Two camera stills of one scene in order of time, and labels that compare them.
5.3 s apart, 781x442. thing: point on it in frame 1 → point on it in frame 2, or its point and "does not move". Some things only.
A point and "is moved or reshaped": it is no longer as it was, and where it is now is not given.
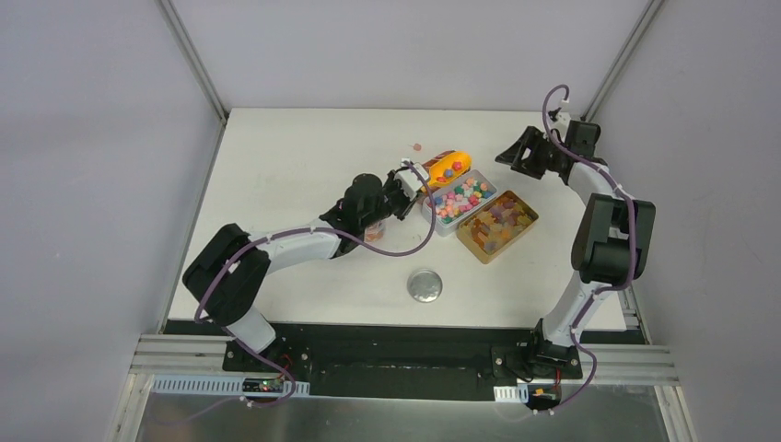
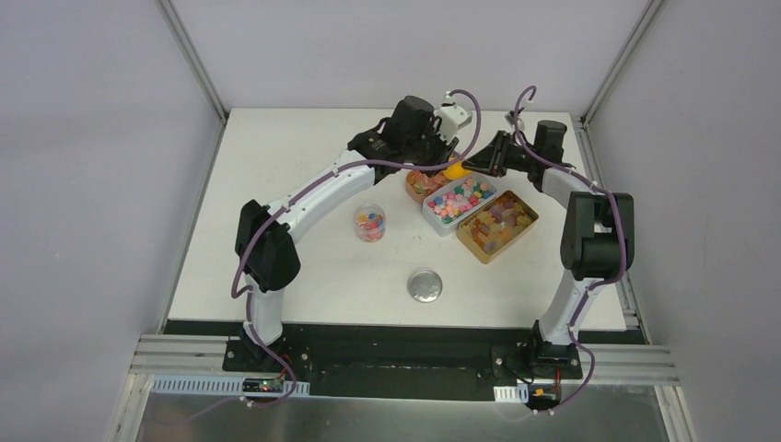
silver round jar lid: (425, 286) does not move
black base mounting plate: (440, 360) does not move
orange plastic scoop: (446, 167) is moved or reshaped
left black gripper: (399, 192) → (437, 151)
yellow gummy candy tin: (492, 230) does not move
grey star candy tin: (457, 199) does not move
